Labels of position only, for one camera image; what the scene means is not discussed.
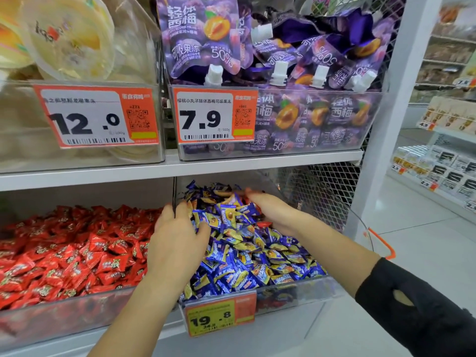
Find person's left hand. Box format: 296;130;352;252
147;201;212;291

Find person's right hand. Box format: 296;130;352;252
245;189;304;237

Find person's right forearm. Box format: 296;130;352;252
292;213;381;298

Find person's left forearm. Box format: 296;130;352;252
87;273;186;357

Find pile of blue wrapped candies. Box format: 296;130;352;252
180;181;328;302

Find white shelf board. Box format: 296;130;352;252
0;149;364;192
0;300;329;357

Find yellow orange price tag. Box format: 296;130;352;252
184;291;258;338

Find clear bin with purple pouches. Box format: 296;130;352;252
167;82;384;162

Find medium orange white price tag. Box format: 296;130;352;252
172;87;259;145

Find clear bin with blue candies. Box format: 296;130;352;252
175;170;346;326

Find pile of red wrapped candies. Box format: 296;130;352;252
0;204;163;311

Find white bottom shelf board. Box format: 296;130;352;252
0;300;329;357

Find large orange white price tag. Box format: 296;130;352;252
33;84;161;149

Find pile of purple jelly pouches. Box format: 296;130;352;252
155;0;397;154

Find clear bin with red candies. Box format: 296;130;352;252
0;284;180;353

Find clear bin with jelly cups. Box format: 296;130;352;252
0;0;166;174

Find white background shelf unit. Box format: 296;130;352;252
386;0;476;216

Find row of black print boxes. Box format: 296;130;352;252
393;145;476;202

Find black sleeve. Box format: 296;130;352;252
354;257;476;357

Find clear yellow jelly cup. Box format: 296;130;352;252
19;0;117;83
0;0;35;70

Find row of beige snack packets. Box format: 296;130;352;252
419;96;476;136

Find stacks of brown snack packets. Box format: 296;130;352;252
411;3;476;104

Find wire mesh back panel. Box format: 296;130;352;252
266;0;408;235

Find orange basket handle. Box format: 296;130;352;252
366;228;397;261

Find white shelf upright post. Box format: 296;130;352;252
343;0;444;243

